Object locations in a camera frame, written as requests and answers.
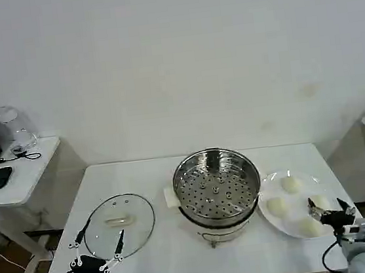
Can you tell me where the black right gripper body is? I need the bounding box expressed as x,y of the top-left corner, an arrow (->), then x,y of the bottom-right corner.
319,208 -> 357,229

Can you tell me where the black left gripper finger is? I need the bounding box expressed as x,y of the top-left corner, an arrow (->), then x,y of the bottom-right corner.
95,228 -> 130,273
65,217 -> 98,269

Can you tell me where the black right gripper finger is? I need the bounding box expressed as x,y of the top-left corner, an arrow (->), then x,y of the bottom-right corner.
306,195 -> 328,225
336,195 -> 358,223

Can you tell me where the white steamed bun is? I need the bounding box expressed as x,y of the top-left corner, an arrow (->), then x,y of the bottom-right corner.
297,215 -> 325,239
265,196 -> 290,218
307,193 -> 331,212
280,174 -> 303,196

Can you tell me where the round white plate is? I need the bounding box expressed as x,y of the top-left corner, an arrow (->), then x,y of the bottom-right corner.
254,164 -> 343,244

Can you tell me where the round glass lid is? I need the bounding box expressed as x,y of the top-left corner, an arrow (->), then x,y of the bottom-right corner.
79,189 -> 160,264

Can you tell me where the folded white cloth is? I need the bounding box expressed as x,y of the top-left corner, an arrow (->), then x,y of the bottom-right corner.
162,185 -> 182,209

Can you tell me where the perforated steel steamer pot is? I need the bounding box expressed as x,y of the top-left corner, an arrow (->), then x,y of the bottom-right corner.
168,142 -> 267,235

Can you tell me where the clear glass kettle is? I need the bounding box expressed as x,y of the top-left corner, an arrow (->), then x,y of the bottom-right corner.
0,102 -> 41,153

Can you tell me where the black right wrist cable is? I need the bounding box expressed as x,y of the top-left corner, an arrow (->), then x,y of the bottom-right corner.
318,227 -> 350,273

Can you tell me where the white floor cable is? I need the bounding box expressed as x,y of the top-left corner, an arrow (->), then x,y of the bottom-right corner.
0,238 -> 45,273

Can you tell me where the thin black cable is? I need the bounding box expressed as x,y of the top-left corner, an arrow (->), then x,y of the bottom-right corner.
0,142 -> 43,164

